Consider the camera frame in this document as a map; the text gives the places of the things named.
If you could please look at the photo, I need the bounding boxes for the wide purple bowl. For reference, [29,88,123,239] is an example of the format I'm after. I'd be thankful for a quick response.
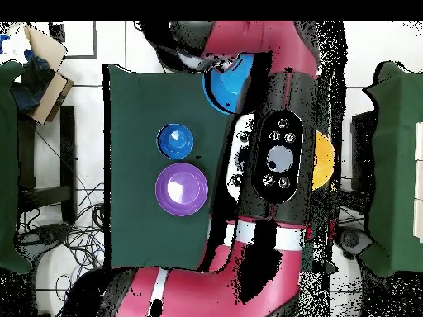
[154,162,209,217]

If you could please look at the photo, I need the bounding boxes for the small dark blue bowl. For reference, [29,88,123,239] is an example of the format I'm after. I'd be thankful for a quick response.
[156,123,195,161]

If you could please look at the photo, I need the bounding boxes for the large blue bowl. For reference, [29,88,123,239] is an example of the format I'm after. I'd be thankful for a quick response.
[202,54,256,116]

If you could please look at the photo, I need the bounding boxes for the dark green tablecloth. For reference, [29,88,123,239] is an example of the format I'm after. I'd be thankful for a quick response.
[102,63,340,275]

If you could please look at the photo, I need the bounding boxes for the yellow bowl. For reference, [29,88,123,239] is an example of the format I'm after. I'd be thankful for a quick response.
[311,130,337,192]

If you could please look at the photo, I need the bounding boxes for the black chair base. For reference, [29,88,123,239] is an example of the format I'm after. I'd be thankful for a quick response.
[16,222,71,262]
[335,225,373,262]

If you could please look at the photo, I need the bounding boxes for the cardboard box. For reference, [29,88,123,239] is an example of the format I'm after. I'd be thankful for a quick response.
[11,23,75,126]

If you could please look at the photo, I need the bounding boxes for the green covered table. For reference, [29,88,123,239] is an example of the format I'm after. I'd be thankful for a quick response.
[0,59,34,275]
[361,59,423,278]

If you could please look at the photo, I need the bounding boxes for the blue cloth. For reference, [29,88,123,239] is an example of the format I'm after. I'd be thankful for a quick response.
[10,49,55,113]

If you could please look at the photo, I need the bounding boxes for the white boxes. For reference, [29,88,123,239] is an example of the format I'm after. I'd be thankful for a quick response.
[412,121,423,244]

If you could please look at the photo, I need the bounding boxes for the tangle of floor cables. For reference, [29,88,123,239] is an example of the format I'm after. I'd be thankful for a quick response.
[17,181,108,317]

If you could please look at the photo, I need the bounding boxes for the black stool frame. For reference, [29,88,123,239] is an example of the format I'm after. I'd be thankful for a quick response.
[17,105,78,225]

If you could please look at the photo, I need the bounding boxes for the black chair frame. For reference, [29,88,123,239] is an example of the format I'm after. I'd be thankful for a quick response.
[340,108,378,206]

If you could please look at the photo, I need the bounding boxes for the thin black frame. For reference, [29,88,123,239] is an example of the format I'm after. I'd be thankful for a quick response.
[48,21,99,60]

